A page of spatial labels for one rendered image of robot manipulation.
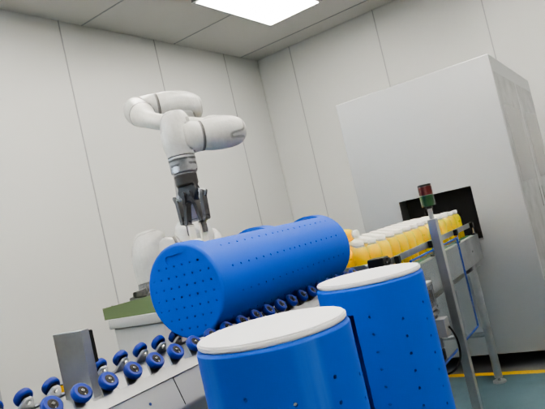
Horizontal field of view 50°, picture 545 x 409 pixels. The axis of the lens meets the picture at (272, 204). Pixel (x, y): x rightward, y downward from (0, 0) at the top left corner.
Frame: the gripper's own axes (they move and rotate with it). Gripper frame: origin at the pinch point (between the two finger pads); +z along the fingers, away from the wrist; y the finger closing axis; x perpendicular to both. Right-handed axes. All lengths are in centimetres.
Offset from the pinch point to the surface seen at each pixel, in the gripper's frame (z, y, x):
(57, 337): 18, 2, -61
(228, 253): 8.0, 17.4, -9.8
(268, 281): 19.6, 19.2, 5.4
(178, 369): 33, 17, -40
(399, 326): 34, 67, -15
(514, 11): -160, 58, 485
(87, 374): 27, 10, -61
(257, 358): 25, 66, -73
